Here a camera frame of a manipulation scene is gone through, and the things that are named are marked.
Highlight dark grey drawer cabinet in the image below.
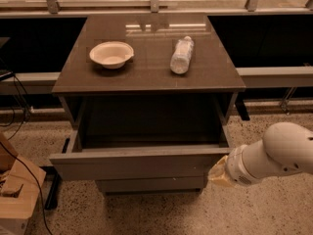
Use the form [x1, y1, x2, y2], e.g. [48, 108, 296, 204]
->
[53, 14, 246, 194]

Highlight grey top drawer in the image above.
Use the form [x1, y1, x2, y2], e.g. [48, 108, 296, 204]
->
[50, 131, 233, 180]

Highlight black cable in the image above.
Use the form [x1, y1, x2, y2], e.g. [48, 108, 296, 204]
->
[0, 140, 54, 235]

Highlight white paper bowl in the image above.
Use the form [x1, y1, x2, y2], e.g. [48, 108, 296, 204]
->
[89, 41, 134, 70]

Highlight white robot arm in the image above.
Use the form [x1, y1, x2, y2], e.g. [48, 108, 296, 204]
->
[208, 122, 313, 187]

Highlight clear plastic water bottle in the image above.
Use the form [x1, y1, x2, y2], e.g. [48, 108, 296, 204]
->
[170, 36, 194, 74]

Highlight brown cardboard box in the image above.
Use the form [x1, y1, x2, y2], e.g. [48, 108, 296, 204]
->
[0, 133, 46, 235]

